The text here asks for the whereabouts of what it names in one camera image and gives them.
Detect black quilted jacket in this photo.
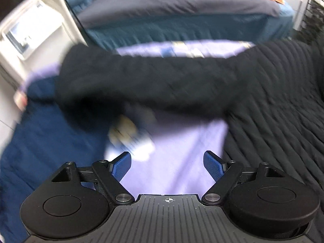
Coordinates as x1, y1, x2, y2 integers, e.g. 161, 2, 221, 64
54, 39, 324, 203

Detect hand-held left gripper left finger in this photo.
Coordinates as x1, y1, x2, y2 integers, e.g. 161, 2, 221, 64
52, 151, 134, 205

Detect lavender printed t-shirt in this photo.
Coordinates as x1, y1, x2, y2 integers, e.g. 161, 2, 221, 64
19, 40, 256, 195

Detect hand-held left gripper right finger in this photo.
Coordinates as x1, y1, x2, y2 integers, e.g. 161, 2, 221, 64
202, 150, 282, 206

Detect white cabinet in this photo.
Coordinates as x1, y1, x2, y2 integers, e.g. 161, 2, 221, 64
0, 0, 88, 88

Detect bed with grey sheet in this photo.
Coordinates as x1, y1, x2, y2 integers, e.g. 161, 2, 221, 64
59, 0, 295, 50

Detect black wire rack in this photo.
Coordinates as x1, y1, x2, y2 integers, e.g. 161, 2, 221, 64
294, 0, 324, 45

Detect dark blue blanket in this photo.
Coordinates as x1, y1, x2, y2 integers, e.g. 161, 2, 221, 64
0, 77, 113, 243

